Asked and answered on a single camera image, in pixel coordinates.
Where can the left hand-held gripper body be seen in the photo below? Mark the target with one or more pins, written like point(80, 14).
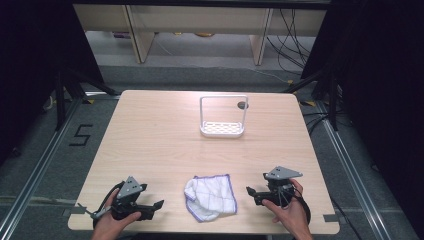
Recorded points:
point(130, 189)

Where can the black curtain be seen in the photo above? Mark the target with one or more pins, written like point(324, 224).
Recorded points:
point(383, 83)
point(33, 66)

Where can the grey tape piece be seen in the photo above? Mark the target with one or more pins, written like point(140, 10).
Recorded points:
point(76, 210)

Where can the yellow round object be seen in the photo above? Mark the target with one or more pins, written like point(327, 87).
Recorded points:
point(204, 34)

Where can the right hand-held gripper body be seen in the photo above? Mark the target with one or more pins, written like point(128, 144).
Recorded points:
point(281, 172)

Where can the light wooden desk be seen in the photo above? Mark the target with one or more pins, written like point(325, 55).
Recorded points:
point(200, 20)

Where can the person's right hand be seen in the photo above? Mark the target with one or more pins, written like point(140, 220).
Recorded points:
point(292, 216)

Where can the person's left hand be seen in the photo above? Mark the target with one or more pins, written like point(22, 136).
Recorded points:
point(108, 226)

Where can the white plastic rack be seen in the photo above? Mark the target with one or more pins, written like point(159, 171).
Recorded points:
point(222, 128)

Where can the aluminium floor rail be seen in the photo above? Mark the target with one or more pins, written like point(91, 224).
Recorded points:
point(353, 180)
point(36, 166)

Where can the black metal stand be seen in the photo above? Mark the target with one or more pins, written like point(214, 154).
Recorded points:
point(328, 93)
point(63, 96)

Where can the yellow floor tape piece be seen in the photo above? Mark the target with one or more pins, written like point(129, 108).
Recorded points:
point(88, 101)
point(310, 103)

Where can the white cloth with purple edge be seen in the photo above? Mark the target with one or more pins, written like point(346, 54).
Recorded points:
point(210, 197)

